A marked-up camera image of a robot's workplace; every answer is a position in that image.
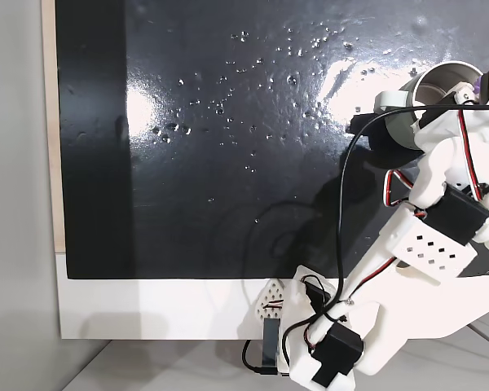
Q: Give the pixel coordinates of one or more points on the pale wooden board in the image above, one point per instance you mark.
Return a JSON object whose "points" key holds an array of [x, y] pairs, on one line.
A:
{"points": [[51, 122]]}

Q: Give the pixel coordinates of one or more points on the white perforated table clamp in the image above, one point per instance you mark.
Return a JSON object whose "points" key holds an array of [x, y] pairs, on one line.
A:
{"points": [[269, 301]]}

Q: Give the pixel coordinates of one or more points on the grey metal cup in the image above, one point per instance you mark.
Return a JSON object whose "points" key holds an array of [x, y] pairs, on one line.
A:
{"points": [[403, 130]]}

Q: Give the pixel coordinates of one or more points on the black glossy mat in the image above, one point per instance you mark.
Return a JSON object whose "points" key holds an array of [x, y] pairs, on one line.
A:
{"points": [[228, 183]]}

